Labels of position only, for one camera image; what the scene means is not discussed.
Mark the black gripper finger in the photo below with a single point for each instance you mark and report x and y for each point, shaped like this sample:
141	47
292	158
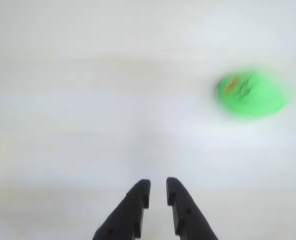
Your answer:
127	215
190	217

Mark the green rubber duck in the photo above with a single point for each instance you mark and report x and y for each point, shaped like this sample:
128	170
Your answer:
255	95

